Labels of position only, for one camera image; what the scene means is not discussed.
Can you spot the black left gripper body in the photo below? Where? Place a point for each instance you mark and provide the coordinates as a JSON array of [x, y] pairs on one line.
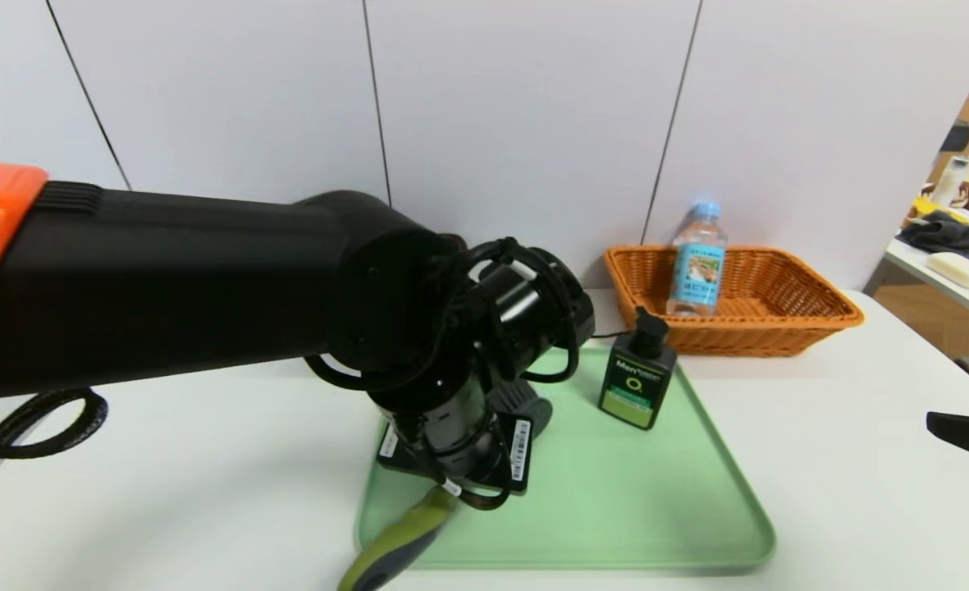
[[504, 456]]

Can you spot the black pump bottle green label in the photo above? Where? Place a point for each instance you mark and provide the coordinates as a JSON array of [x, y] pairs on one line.
[[636, 390]]

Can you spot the clear water bottle blue cap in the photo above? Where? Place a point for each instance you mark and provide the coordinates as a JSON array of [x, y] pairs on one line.
[[697, 271]]

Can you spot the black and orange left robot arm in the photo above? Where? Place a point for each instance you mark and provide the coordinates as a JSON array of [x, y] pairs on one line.
[[164, 287]]

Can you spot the orange wicker basket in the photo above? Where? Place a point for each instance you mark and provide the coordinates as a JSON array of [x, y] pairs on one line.
[[779, 328]]

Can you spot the light green plastic tray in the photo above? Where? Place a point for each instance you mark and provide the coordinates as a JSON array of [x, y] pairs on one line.
[[648, 509]]

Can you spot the white soap block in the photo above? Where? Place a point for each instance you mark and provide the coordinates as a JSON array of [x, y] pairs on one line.
[[958, 271]]

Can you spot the dark grey cloth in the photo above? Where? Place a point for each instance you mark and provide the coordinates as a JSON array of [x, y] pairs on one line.
[[952, 236]]

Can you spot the yellow background item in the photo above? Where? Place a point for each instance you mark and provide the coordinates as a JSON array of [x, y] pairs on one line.
[[931, 209]]

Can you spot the white plastic bottle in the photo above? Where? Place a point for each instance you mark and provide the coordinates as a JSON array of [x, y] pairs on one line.
[[948, 185]]

